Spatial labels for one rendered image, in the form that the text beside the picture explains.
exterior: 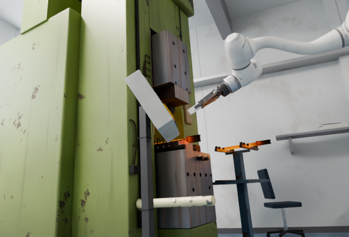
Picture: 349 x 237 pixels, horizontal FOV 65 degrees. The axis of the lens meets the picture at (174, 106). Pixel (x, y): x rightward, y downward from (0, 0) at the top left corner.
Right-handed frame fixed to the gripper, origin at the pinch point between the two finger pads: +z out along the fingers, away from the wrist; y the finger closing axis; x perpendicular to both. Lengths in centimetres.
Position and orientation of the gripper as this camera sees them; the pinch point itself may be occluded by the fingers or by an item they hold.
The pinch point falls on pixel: (194, 108)
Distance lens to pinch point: 143.5
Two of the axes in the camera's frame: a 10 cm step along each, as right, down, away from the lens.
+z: -8.3, 5.5, -0.8
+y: 1.0, 2.9, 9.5
